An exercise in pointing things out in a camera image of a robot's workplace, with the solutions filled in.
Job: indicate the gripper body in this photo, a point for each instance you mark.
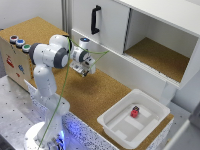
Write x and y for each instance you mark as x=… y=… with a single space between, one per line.
x=85 y=66

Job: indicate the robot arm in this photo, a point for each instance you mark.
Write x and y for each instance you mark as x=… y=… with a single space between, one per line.
x=45 y=78

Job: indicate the pink block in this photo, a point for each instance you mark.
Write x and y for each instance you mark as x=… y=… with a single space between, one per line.
x=135 y=112

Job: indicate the white sliding door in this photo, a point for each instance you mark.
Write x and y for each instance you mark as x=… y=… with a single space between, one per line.
x=106 y=23

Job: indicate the green button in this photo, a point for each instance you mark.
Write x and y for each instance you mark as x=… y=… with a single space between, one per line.
x=26 y=48

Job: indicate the blue button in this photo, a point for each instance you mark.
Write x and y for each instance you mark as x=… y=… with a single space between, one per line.
x=20 y=42

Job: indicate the white plastic box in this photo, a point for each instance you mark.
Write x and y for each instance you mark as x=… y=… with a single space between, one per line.
x=133 y=118

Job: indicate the red button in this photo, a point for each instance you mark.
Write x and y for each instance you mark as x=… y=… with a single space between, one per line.
x=13 y=39

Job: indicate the white cabinet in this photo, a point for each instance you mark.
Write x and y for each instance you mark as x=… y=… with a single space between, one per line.
x=160 y=40

